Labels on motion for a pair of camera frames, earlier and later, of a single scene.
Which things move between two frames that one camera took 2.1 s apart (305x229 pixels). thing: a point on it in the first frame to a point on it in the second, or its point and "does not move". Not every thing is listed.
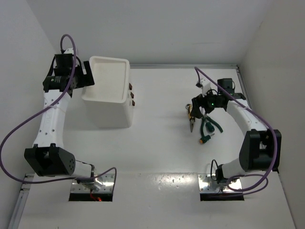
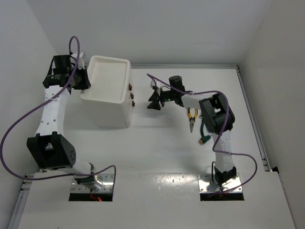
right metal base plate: x=207 y=184 does not move
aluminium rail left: x=16 y=220 does not move
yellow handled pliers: x=192 y=119 does not move
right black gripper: x=197 y=102 to x=155 y=104
